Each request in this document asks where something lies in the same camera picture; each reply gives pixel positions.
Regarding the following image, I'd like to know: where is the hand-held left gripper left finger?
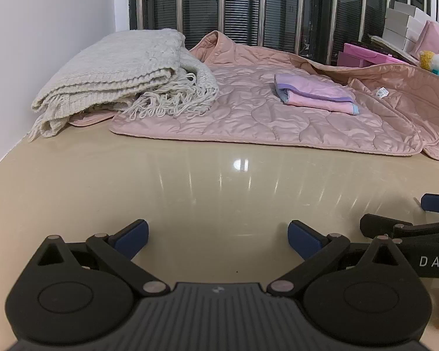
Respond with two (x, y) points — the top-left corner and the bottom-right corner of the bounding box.
(33, 219), (171, 297)

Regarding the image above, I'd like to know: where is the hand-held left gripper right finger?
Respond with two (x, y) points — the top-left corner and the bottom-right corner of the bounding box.
(266, 219), (411, 297)

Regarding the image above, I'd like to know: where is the pink and blue garment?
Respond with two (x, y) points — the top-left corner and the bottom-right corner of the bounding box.
(274, 73), (360, 116)

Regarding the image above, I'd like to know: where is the pink quilted blanket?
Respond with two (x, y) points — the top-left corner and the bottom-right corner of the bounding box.
(70, 30), (439, 161)

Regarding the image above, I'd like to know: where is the yellow and white plush toy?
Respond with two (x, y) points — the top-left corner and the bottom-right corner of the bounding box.
(419, 50), (439, 81)

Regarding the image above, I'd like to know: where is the pink box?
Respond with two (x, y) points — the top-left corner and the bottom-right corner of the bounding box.
(338, 43), (410, 68)

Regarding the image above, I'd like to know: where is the dark flat board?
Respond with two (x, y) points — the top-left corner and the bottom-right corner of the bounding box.
(368, 35), (419, 63)

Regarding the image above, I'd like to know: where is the pink pouch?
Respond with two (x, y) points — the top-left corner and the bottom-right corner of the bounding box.
(417, 20), (439, 56)

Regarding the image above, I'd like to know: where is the white knit fringed blanket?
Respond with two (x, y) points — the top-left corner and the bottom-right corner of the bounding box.
(29, 28), (220, 142)

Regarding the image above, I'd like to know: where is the stack of white boxes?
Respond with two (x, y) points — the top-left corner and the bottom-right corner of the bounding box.
(382, 2), (439, 54)

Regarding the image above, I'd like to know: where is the metal window railing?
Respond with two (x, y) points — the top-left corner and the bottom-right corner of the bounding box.
(128, 0), (439, 64)

